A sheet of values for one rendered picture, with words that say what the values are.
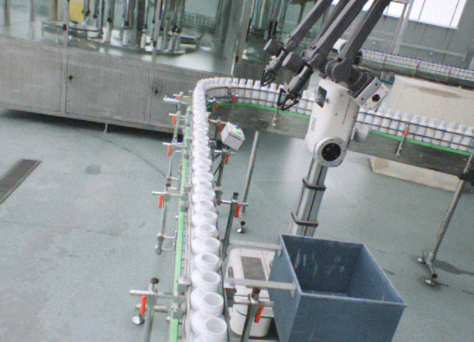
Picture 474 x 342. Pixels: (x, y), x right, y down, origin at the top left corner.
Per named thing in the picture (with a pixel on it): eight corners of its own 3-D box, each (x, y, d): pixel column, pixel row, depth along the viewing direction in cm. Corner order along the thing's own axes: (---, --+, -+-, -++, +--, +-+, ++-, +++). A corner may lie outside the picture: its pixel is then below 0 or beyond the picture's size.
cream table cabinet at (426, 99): (449, 177, 572) (483, 93, 531) (462, 194, 515) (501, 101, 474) (367, 158, 588) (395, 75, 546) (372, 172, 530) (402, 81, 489)
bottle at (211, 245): (215, 300, 96) (228, 238, 90) (209, 317, 90) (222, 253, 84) (190, 292, 96) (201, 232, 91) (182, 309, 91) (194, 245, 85)
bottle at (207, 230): (181, 292, 96) (191, 230, 90) (187, 276, 102) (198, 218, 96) (205, 298, 96) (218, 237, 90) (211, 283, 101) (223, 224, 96)
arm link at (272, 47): (298, 43, 208) (293, 42, 216) (279, 29, 204) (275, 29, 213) (284, 64, 210) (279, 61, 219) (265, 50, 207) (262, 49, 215)
